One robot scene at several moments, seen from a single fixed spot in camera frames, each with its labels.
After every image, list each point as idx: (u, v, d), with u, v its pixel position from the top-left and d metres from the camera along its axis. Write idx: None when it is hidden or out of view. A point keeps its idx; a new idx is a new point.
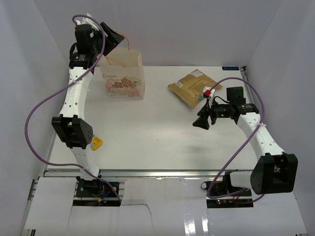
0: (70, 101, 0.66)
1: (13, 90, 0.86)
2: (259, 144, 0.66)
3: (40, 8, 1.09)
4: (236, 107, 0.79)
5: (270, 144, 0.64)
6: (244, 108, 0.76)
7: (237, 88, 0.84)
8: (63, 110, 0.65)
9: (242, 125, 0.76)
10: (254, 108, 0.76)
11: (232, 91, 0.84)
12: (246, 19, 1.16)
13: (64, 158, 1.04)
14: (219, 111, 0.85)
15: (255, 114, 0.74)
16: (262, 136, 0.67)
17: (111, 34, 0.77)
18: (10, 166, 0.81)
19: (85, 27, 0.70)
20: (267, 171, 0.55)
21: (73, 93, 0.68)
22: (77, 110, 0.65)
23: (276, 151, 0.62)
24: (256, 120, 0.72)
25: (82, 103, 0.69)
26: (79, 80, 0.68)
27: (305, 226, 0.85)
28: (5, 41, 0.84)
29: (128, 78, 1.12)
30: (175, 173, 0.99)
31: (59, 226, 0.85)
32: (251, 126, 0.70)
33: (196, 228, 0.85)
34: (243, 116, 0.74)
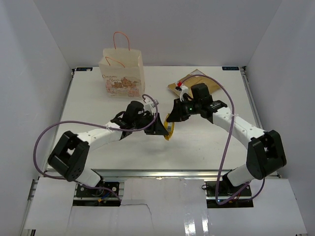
0: (92, 133, 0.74)
1: (12, 90, 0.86)
2: (242, 133, 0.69)
3: (40, 9, 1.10)
4: (206, 109, 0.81)
5: (251, 128, 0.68)
6: (213, 106, 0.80)
7: (201, 87, 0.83)
8: (80, 133, 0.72)
9: (218, 122, 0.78)
10: (222, 104, 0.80)
11: (197, 91, 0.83)
12: (246, 19, 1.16)
13: (108, 176, 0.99)
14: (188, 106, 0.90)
15: (225, 107, 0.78)
16: (240, 125, 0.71)
17: (133, 112, 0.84)
18: (11, 165, 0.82)
19: (136, 105, 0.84)
20: (260, 153, 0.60)
21: (99, 131, 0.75)
22: (89, 140, 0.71)
23: (259, 132, 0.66)
24: (229, 113, 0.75)
25: (94, 145, 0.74)
26: (111, 129, 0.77)
27: (305, 226, 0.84)
28: (6, 41, 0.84)
29: (128, 79, 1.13)
30: (175, 173, 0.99)
31: (59, 227, 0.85)
32: (227, 120, 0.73)
33: (196, 228, 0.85)
34: (215, 113, 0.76)
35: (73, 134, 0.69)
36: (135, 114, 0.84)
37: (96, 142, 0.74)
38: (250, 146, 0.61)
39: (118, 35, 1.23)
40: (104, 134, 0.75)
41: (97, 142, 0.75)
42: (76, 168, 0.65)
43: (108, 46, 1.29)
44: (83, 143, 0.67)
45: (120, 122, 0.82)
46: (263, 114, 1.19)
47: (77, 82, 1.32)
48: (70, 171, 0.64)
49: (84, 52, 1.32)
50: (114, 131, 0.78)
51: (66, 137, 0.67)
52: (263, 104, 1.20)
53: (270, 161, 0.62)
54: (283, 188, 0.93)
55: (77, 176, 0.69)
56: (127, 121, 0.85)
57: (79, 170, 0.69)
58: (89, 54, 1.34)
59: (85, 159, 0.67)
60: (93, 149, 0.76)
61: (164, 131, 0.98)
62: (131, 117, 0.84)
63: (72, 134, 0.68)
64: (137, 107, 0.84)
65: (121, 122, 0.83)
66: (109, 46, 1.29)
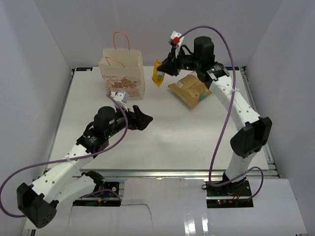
0: (49, 177, 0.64)
1: (13, 89, 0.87)
2: (237, 114, 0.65)
3: (40, 9, 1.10)
4: (205, 72, 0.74)
5: (247, 111, 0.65)
6: (213, 71, 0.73)
7: (207, 45, 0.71)
8: (37, 180, 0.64)
9: (215, 91, 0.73)
10: (223, 69, 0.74)
11: (201, 49, 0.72)
12: (246, 19, 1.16)
13: (108, 176, 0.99)
14: (185, 63, 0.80)
15: (228, 77, 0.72)
16: (238, 104, 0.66)
17: (104, 127, 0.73)
18: (11, 165, 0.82)
19: (104, 118, 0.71)
20: (248, 138, 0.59)
21: (58, 170, 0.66)
22: (47, 189, 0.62)
23: (253, 116, 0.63)
24: (229, 86, 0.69)
25: (61, 183, 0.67)
26: (73, 161, 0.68)
27: (305, 226, 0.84)
28: (6, 41, 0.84)
29: (128, 79, 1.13)
30: (175, 173, 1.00)
31: (59, 227, 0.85)
32: (227, 95, 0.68)
33: (196, 228, 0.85)
34: (216, 83, 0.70)
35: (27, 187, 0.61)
36: (105, 128, 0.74)
37: (58, 184, 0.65)
38: (242, 130, 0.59)
39: (118, 35, 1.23)
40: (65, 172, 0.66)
41: (60, 182, 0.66)
42: (45, 214, 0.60)
43: (108, 46, 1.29)
44: (36, 199, 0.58)
45: (89, 139, 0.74)
46: (263, 114, 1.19)
47: (77, 83, 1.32)
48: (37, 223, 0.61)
49: (84, 52, 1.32)
50: (78, 160, 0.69)
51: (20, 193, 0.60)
52: (263, 104, 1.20)
53: (255, 143, 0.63)
54: (283, 188, 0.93)
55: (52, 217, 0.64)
56: (98, 136, 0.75)
57: (52, 215, 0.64)
58: (89, 55, 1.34)
59: (48, 206, 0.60)
60: (61, 186, 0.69)
61: (150, 120, 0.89)
62: (101, 131, 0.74)
63: (26, 187, 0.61)
64: (107, 117, 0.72)
65: (90, 139, 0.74)
66: (109, 46, 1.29)
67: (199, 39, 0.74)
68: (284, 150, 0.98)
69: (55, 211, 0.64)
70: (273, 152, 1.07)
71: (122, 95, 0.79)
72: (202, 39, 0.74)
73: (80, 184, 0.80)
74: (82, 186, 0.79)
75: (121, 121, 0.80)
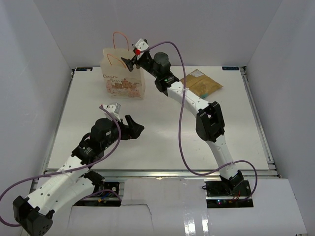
0: (45, 190, 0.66)
1: (13, 89, 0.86)
2: (192, 105, 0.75)
3: (40, 9, 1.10)
4: (159, 80, 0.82)
5: (199, 101, 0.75)
6: (168, 81, 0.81)
7: (165, 64, 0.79)
8: (32, 193, 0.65)
9: (172, 95, 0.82)
10: (174, 78, 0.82)
11: (160, 67, 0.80)
12: (246, 19, 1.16)
13: (108, 175, 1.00)
14: (144, 66, 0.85)
15: (178, 82, 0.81)
16: (190, 98, 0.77)
17: (100, 137, 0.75)
18: (11, 165, 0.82)
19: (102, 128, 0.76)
20: (205, 122, 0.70)
21: (54, 183, 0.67)
22: (43, 202, 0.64)
23: (204, 103, 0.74)
24: (180, 87, 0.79)
25: (56, 194, 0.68)
26: (68, 173, 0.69)
27: (305, 226, 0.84)
28: (6, 41, 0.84)
29: (129, 80, 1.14)
30: (175, 173, 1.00)
31: (59, 227, 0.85)
32: (179, 94, 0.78)
33: (196, 228, 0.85)
34: (170, 89, 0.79)
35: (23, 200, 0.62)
36: (101, 138, 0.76)
37: (54, 196, 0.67)
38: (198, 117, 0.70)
39: (118, 35, 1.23)
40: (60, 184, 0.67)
41: (56, 194, 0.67)
42: (41, 224, 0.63)
43: (108, 46, 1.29)
44: (31, 213, 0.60)
45: (84, 150, 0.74)
46: (263, 114, 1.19)
47: (77, 83, 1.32)
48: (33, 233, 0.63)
49: (84, 52, 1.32)
50: (74, 172, 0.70)
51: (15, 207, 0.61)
52: (262, 104, 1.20)
53: (215, 126, 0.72)
54: (283, 188, 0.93)
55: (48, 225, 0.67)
56: (93, 148, 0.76)
57: (47, 224, 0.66)
58: (89, 55, 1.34)
59: (44, 219, 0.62)
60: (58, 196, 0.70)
61: (143, 128, 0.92)
62: (98, 142, 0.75)
63: (21, 200, 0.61)
64: (103, 129, 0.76)
65: (85, 151, 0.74)
66: (109, 46, 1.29)
67: (157, 56, 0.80)
68: (284, 150, 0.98)
69: (51, 221, 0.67)
70: (273, 152, 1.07)
71: (114, 108, 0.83)
72: (160, 56, 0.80)
73: (77, 188, 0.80)
74: (79, 190, 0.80)
75: (116, 132, 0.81)
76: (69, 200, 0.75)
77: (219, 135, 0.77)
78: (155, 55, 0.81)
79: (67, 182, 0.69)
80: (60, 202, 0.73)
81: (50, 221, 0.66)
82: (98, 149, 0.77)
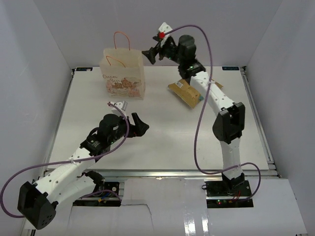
0: (53, 177, 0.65)
1: (12, 89, 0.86)
2: (214, 102, 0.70)
3: (40, 9, 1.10)
4: (184, 68, 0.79)
5: (223, 98, 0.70)
6: (193, 69, 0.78)
7: (190, 46, 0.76)
8: (41, 179, 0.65)
9: (195, 85, 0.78)
10: (201, 67, 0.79)
11: (184, 49, 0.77)
12: (246, 19, 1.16)
13: (108, 175, 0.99)
14: (168, 53, 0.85)
15: (203, 72, 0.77)
16: (214, 93, 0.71)
17: (108, 131, 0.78)
18: (11, 165, 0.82)
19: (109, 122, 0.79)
20: (226, 122, 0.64)
21: (62, 171, 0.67)
22: (51, 188, 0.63)
23: (228, 103, 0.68)
24: (205, 79, 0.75)
25: (64, 184, 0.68)
26: (77, 162, 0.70)
27: (305, 226, 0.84)
28: (6, 41, 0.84)
29: (129, 79, 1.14)
30: (175, 173, 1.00)
31: (59, 227, 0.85)
32: (204, 86, 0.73)
33: (196, 228, 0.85)
34: (194, 77, 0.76)
35: (31, 186, 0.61)
36: (109, 132, 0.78)
37: (61, 185, 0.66)
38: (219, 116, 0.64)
39: (118, 35, 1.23)
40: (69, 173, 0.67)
41: (63, 183, 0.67)
42: (46, 214, 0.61)
43: (108, 46, 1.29)
44: (39, 198, 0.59)
45: (93, 142, 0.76)
46: (263, 114, 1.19)
47: (77, 83, 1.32)
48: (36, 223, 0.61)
49: (84, 52, 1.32)
50: (82, 162, 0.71)
51: (23, 192, 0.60)
52: (263, 104, 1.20)
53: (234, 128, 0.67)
54: (283, 188, 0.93)
55: (51, 217, 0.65)
56: (101, 141, 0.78)
57: (51, 215, 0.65)
58: (89, 54, 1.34)
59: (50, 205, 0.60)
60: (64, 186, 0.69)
61: (148, 127, 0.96)
62: (106, 135, 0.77)
63: (29, 186, 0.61)
64: (111, 124, 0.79)
65: (93, 143, 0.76)
66: (109, 46, 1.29)
67: (183, 40, 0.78)
68: (284, 150, 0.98)
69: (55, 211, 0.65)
70: (273, 152, 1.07)
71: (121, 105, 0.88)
72: (186, 39, 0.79)
73: (79, 184, 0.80)
74: (82, 186, 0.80)
75: (122, 128, 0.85)
76: (71, 195, 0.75)
77: (235, 137, 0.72)
78: (181, 38, 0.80)
79: (75, 171, 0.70)
80: (63, 195, 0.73)
81: (54, 212, 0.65)
82: (106, 142, 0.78)
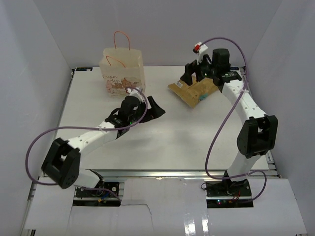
0: (83, 138, 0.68)
1: (12, 89, 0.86)
2: (244, 110, 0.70)
3: (40, 9, 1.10)
4: (219, 76, 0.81)
5: (254, 108, 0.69)
6: (228, 76, 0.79)
7: (224, 54, 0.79)
8: (72, 139, 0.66)
9: (227, 93, 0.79)
10: (237, 75, 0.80)
11: (217, 57, 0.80)
12: (246, 19, 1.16)
13: (108, 175, 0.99)
14: (204, 70, 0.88)
15: (239, 81, 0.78)
16: (245, 102, 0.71)
17: (129, 108, 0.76)
18: (11, 165, 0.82)
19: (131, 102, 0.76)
20: (253, 133, 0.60)
21: (91, 134, 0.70)
22: (81, 146, 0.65)
23: (259, 113, 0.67)
24: (239, 87, 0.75)
25: (90, 148, 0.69)
26: (104, 130, 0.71)
27: (305, 226, 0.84)
28: (6, 42, 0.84)
29: (129, 79, 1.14)
30: (175, 173, 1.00)
31: (59, 227, 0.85)
32: (236, 93, 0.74)
33: (196, 228, 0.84)
34: (227, 84, 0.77)
35: (63, 141, 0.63)
36: (131, 111, 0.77)
37: (88, 148, 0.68)
38: (246, 124, 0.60)
39: (118, 35, 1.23)
40: (98, 137, 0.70)
41: (90, 146, 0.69)
42: (72, 172, 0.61)
43: (108, 46, 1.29)
44: (74, 150, 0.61)
45: (115, 120, 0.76)
46: None
47: (77, 83, 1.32)
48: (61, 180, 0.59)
49: (84, 52, 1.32)
50: (109, 132, 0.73)
51: (56, 145, 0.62)
52: (262, 104, 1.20)
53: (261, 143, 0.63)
54: (283, 188, 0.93)
55: (75, 180, 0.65)
56: (122, 120, 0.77)
57: (74, 178, 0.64)
58: (89, 54, 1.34)
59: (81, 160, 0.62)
60: (88, 152, 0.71)
61: (164, 113, 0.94)
62: (126, 115, 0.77)
63: (63, 141, 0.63)
64: (132, 103, 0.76)
65: (116, 121, 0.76)
66: (109, 46, 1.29)
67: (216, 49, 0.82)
68: (284, 150, 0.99)
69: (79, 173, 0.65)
70: (273, 152, 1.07)
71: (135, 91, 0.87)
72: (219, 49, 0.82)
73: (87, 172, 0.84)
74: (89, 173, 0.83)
75: (141, 110, 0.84)
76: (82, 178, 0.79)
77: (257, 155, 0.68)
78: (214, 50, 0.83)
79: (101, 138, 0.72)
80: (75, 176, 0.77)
81: (78, 174, 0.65)
82: (127, 121, 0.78)
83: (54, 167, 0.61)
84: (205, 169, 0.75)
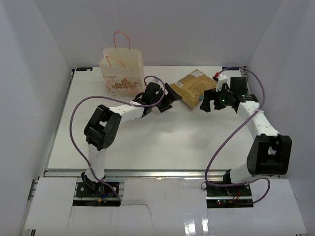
0: (121, 108, 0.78)
1: (12, 89, 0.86)
2: (256, 127, 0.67)
3: (40, 9, 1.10)
4: (236, 97, 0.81)
5: (267, 126, 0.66)
6: (245, 97, 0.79)
7: (240, 78, 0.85)
8: (112, 107, 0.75)
9: (242, 112, 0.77)
10: (254, 98, 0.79)
11: (234, 81, 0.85)
12: (246, 19, 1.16)
13: (108, 176, 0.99)
14: (222, 96, 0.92)
15: (254, 102, 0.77)
16: (258, 120, 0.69)
17: (151, 92, 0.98)
18: (11, 165, 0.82)
19: (153, 87, 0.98)
20: (262, 150, 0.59)
21: (126, 107, 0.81)
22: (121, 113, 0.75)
23: (272, 132, 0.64)
24: (254, 107, 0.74)
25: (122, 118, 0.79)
26: (136, 106, 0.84)
27: (305, 226, 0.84)
28: (6, 42, 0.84)
29: (129, 79, 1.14)
30: (175, 173, 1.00)
31: (59, 227, 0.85)
32: (249, 111, 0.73)
33: (196, 228, 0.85)
34: (242, 103, 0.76)
35: (106, 106, 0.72)
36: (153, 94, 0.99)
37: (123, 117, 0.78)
38: (257, 140, 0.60)
39: (118, 35, 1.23)
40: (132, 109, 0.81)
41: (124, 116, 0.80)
42: (110, 136, 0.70)
43: (108, 46, 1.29)
44: (116, 114, 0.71)
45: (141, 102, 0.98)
46: None
47: (77, 83, 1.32)
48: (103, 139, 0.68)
49: (84, 52, 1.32)
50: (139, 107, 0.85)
51: (100, 110, 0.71)
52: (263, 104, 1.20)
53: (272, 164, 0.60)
54: (283, 188, 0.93)
55: (110, 143, 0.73)
56: (146, 101, 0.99)
57: (110, 140, 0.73)
58: (89, 54, 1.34)
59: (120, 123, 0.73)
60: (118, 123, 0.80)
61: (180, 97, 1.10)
62: (150, 97, 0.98)
63: (105, 107, 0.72)
64: (154, 88, 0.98)
65: (141, 102, 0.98)
66: (109, 46, 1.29)
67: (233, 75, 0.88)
68: None
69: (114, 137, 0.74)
70: None
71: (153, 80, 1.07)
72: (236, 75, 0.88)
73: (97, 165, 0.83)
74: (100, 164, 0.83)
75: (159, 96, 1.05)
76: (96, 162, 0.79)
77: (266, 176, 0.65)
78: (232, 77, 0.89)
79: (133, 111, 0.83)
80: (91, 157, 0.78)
81: (113, 138, 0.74)
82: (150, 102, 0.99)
83: (97, 129, 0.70)
84: (205, 173, 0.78)
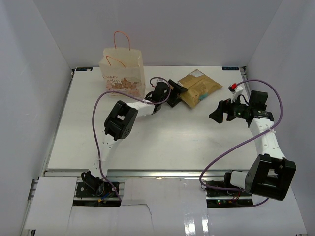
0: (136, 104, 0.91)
1: (13, 89, 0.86)
2: (263, 146, 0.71)
3: (40, 9, 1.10)
4: (251, 112, 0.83)
5: (273, 147, 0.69)
6: (260, 113, 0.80)
7: (261, 93, 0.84)
8: (129, 103, 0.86)
9: (253, 128, 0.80)
10: (269, 115, 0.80)
11: (254, 95, 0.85)
12: (246, 19, 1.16)
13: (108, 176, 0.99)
14: (237, 109, 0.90)
15: (268, 120, 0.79)
16: (267, 139, 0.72)
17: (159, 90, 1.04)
18: (11, 165, 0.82)
19: (162, 86, 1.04)
20: (261, 171, 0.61)
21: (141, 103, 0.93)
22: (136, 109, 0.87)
23: (277, 155, 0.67)
24: (267, 126, 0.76)
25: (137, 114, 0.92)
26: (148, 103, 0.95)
27: (305, 226, 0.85)
28: (6, 42, 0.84)
29: (129, 80, 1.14)
30: (175, 173, 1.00)
31: (60, 227, 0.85)
32: (260, 129, 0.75)
33: (196, 228, 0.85)
34: (256, 119, 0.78)
35: (123, 103, 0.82)
36: (162, 93, 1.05)
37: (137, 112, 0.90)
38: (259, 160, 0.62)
39: (118, 35, 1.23)
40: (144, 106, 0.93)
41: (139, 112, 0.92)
42: (127, 128, 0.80)
43: (108, 46, 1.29)
44: (133, 109, 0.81)
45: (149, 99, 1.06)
46: None
47: (77, 83, 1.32)
48: (121, 131, 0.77)
49: (84, 52, 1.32)
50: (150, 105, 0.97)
51: (119, 105, 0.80)
52: None
53: (269, 186, 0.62)
54: None
55: (126, 134, 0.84)
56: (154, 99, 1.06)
57: (127, 132, 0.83)
58: (89, 54, 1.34)
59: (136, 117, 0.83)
60: None
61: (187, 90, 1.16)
62: (159, 96, 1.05)
63: (123, 103, 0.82)
64: (163, 87, 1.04)
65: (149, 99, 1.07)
66: (109, 46, 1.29)
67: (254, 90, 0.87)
68: (283, 151, 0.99)
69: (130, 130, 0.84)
70: None
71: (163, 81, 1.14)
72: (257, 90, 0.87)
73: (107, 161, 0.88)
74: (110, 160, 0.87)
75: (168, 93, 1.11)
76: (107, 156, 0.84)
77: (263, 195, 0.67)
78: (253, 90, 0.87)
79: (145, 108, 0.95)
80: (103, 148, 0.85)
81: (130, 130, 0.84)
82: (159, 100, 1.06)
83: (116, 122, 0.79)
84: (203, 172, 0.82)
